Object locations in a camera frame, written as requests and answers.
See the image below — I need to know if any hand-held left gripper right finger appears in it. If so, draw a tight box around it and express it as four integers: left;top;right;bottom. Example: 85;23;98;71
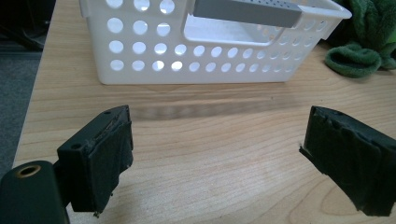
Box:
299;105;396;217

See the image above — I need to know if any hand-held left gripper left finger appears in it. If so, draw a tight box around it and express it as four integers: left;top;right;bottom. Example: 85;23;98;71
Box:
56;105;134;217

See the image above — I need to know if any green plush toy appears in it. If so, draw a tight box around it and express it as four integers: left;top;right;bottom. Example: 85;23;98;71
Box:
324;0;396;78

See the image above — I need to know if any white perforated plastic basket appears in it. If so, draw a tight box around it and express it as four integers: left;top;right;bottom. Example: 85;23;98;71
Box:
78;0;353;86

